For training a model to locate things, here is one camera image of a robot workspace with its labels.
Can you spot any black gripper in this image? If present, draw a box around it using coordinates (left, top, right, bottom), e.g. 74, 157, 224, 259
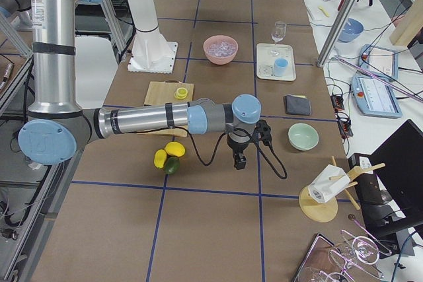
227, 132, 251, 169

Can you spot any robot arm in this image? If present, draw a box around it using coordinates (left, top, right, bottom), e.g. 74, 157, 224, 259
17, 0, 264, 169

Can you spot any blue plastic cup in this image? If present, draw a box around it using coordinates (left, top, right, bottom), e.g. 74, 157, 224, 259
272, 57, 289, 77

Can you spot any pink bowl of ice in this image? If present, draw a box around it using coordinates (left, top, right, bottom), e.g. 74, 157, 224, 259
203, 35, 239, 65

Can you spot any green bowl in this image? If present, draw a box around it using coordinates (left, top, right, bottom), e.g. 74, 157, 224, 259
288, 123, 319, 151

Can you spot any yellow lemon back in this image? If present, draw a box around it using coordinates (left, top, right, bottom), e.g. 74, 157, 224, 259
164, 141, 186, 157

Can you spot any yellow lemon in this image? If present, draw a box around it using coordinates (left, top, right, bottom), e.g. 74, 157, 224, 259
164, 141, 186, 157
153, 149, 168, 169

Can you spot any grey folded cloth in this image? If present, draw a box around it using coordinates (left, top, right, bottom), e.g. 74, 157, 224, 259
284, 94, 312, 116

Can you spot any green avocado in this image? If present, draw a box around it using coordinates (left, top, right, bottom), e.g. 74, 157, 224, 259
163, 157, 180, 175

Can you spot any lemon slice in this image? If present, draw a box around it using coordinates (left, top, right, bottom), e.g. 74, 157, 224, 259
174, 87, 188, 100

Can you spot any yellow lemon front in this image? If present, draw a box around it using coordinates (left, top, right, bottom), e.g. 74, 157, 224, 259
153, 149, 168, 169

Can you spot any cream serving tray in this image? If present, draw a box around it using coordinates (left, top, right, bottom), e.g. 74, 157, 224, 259
256, 44, 296, 81

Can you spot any wooden cutting board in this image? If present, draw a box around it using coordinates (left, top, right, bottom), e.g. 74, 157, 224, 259
136, 81, 194, 137

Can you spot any wooden mug tree stand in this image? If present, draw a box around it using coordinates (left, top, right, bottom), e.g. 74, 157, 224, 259
299, 157, 385, 223

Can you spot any clear wine glass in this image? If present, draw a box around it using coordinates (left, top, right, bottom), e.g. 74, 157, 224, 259
271, 21, 287, 45

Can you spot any near teach pendant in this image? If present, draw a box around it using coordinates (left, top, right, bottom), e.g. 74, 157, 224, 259
351, 75, 403, 118

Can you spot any teach pendant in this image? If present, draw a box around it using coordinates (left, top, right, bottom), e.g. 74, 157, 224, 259
351, 75, 403, 118
358, 44, 399, 81

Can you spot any hanging wine glass rack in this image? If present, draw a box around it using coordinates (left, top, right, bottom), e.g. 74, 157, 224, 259
292, 225, 393, 281

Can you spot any small yellow utensil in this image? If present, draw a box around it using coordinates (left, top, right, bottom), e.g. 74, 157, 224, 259
318, 6, 330, 17

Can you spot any blue bowl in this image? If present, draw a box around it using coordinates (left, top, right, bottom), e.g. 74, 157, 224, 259
338, 18, 364, 43

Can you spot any white chair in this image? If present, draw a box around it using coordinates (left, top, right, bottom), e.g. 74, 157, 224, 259
75, 36, 118, 109

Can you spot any black monitor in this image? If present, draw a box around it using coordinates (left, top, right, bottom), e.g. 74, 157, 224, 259
358, 119, 422, 238

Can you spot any far teach pendant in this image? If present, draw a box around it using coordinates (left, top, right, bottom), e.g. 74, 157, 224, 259
358, 44, 399, 81

